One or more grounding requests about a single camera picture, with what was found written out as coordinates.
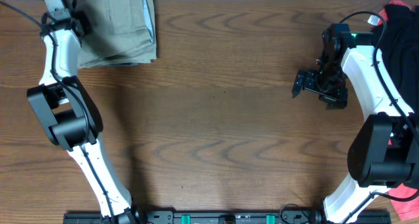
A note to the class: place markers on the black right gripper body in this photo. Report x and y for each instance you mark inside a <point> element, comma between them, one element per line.
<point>318,90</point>

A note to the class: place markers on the khaki shorts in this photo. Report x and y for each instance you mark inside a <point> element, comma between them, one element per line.
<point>143,49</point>

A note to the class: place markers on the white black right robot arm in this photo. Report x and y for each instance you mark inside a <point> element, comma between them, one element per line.
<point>384,154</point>

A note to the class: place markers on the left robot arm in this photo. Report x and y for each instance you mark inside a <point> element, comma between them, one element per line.
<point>71,119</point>

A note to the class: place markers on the folded dark blue garment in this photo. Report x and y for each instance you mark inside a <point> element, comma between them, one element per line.
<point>112,29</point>

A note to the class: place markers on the black garment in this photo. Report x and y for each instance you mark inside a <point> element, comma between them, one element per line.
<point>399,49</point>

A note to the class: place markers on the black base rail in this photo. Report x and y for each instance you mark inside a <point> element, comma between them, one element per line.
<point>286,216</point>

